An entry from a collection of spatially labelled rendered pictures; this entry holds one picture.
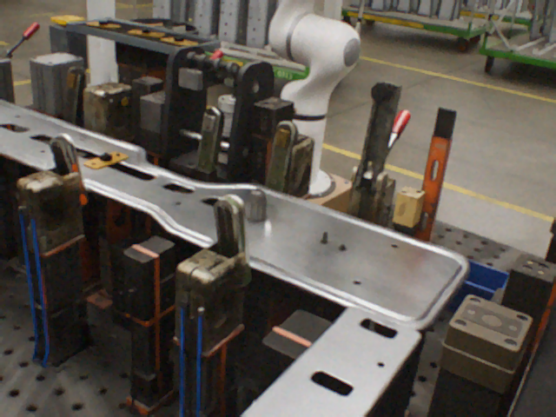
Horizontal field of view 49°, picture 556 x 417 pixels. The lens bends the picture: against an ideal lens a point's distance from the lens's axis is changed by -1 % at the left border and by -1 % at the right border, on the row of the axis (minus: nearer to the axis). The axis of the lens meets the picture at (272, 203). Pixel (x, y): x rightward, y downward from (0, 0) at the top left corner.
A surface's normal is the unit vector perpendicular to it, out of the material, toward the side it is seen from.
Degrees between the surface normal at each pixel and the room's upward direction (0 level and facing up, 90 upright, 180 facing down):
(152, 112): 90
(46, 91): 90
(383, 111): 81
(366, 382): 0
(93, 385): 0
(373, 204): 90
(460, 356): 89
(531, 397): 0
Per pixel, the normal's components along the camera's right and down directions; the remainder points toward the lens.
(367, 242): 0.07, -0.90
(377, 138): -0.53, 0.18
